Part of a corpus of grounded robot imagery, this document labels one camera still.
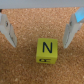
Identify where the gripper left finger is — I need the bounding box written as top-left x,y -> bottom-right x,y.
0,12 -> 18,49

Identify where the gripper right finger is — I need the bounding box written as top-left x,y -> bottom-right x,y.
62,6 -> 84,50

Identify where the yellow block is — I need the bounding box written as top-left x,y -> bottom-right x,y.
35,37 -> 59,65

